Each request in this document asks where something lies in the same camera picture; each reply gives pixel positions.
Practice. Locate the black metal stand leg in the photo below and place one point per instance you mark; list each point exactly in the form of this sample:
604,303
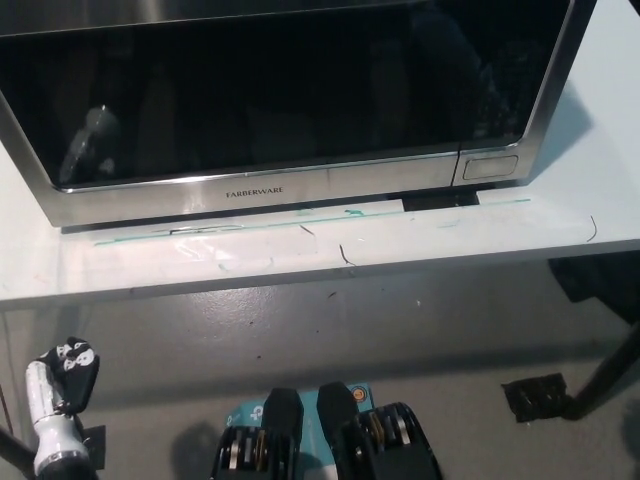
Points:
600,380

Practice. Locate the glass steel microwave door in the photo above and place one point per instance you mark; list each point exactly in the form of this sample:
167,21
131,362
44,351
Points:
250,115

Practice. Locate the black tape patch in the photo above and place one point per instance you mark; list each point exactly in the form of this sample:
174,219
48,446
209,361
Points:
535,397

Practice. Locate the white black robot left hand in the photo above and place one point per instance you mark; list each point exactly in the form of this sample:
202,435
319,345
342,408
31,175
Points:
75,375

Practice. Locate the stainless steel Farberware microwave body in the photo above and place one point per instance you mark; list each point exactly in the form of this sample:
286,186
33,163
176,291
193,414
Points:
500,167

